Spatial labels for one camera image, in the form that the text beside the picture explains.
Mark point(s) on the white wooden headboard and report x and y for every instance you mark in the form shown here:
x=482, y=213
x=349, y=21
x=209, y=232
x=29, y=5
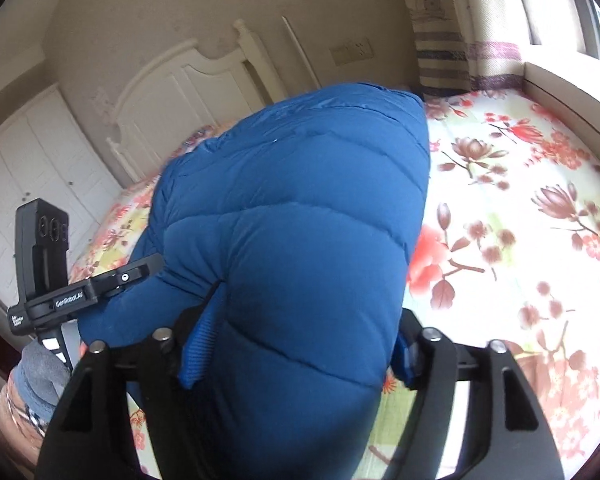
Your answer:
x=180, y=85

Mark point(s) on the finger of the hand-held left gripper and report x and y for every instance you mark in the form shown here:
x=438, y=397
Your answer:
x=130, y=275

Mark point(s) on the blue puffer jacket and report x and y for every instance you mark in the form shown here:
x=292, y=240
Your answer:
x=290, y=210

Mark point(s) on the peach patterned cloth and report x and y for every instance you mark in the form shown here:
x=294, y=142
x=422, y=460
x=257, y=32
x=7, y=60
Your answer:
x=15, y=430

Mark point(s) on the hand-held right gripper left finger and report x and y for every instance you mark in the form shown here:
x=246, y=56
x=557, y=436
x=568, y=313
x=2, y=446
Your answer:
x=202, y=340

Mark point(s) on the dark patterned pillow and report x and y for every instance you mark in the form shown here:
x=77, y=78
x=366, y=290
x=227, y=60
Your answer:
x=200, y=137

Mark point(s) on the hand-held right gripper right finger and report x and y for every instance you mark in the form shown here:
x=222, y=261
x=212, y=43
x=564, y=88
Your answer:
x=405, y=355

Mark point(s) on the wall socket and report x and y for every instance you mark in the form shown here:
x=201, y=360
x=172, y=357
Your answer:
x=352, y=51

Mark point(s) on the striped curtain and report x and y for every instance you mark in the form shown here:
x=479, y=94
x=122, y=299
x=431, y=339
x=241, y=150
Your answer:
x=455, y=25

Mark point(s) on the white wardrobe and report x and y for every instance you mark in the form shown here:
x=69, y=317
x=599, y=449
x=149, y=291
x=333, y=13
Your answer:
x=35, y=160

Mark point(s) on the white window ledge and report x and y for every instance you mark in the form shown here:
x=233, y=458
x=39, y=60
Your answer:
x=575, y=105

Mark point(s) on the floral bed sheet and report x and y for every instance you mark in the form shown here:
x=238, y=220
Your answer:
x=505, y=260

